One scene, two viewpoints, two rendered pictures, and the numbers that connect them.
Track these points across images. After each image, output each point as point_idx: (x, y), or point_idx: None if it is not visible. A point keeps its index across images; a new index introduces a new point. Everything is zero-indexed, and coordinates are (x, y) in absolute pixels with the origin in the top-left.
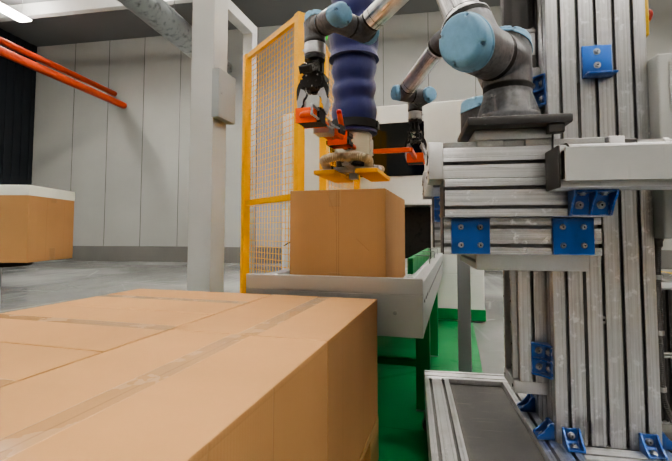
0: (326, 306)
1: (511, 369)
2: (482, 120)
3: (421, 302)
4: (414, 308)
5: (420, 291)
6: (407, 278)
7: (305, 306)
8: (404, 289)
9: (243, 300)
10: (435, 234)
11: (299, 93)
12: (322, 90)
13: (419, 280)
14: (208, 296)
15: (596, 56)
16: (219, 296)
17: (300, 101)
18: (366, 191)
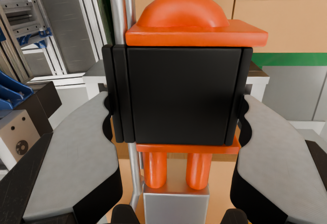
0: None
1: (29, 5)
2: None
3: (90, 68)
4: (98, 66)
5: (87, 72)
6: (96, 77)
7: None
8: (101, 72)
9: (245, 5)
10: (42, 86)
11: (320, 182)
12: (63, 179)
13: (84, 75)
14: (290, 20)
15: None
16: (278, 23)
17: (270, 129)
18: (122, 155)
